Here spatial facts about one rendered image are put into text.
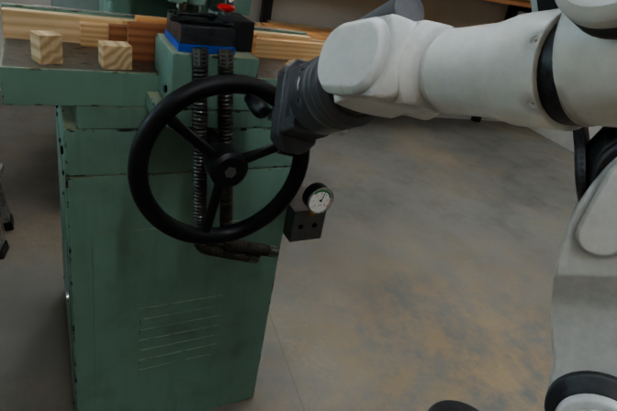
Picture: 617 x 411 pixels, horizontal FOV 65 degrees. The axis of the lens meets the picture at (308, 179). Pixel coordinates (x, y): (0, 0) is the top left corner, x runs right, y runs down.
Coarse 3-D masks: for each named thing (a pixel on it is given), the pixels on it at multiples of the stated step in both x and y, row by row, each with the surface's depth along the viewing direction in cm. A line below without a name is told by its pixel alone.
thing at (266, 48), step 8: (80, 24) 88; (88, 24) 89; (96, 24) 90; (104, 24) 91; (80, 32) 89; (88, 32) 89; (96, 32) 90; (104, 32) 90; (80, 40) 90; (88, 40) 90; (96, 40) 90; (256, 40) 104; (264, 40) 105; (272, 40) 105; (280, 40) 106; (288, 40) 108; (296, 40) 109; (256, 48) 104; (264, 48) 105; (272, 48) 106; (280, 48) 107; (288, 48) 108; (296, 48) 109; (304, 48) 109; (312, 48) 110; (320, 48) 111; (256, 56) 105; (264, 56) 106; (272, 56) 107; (280, 56) 108; (288, 56) 109; (296, 56) 109; (304, 56) 110; (312, 56) 111
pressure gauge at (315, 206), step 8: (312, 184) 103; (320, 184) 103; (304, 192) 104; (312, 192) 102; (320, 192) 102; (328, 192) 103; (304, 200) 104; (312, 200) 103; (328, 200) 104; (312, 208) 104; (320, 208) 105; (328, 208) 105
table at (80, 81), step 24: (24, 48) 82; (72, 48) 87; (96, 48) 90; (0, 72) 72; (24, 72) 74; (48, 72) 75; (72, 72) 77; (96, 72) 78; (120, 72) 80; (144, 72) 82; (264, 72) 95; (24, 96) 75; (48, 96) 77; (72, 96) 78; (96, 96) 80; (120, 96) 82; (144, 96) 83; (192, 120) 79; (216, 120) 81; (240, 120) 83
